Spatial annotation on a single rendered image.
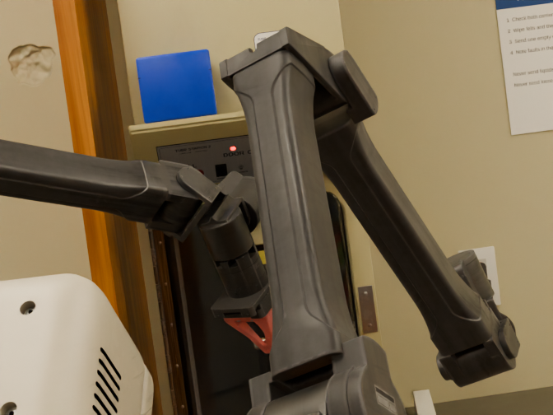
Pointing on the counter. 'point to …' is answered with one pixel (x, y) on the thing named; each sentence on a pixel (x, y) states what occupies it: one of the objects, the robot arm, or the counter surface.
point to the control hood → (183, 132)
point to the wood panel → (85, 110)
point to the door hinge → (164, 328)
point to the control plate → (211, 156)
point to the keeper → (367, 309)
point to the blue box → (176, 86)
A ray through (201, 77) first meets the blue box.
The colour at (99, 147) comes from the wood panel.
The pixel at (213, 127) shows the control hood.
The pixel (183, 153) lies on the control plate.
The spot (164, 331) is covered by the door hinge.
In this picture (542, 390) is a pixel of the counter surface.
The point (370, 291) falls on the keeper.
